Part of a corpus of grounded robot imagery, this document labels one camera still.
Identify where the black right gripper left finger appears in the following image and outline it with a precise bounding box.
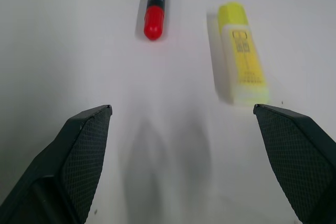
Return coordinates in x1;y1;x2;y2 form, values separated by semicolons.
0;104;113;224

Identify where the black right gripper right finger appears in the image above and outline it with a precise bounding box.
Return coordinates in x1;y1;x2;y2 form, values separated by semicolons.
253;103;336;224

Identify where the yellow highlighter pen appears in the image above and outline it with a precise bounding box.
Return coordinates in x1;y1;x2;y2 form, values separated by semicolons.
217;2;270;107

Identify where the red capped black marker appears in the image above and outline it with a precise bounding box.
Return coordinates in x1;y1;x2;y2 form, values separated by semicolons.
143;0;168;41

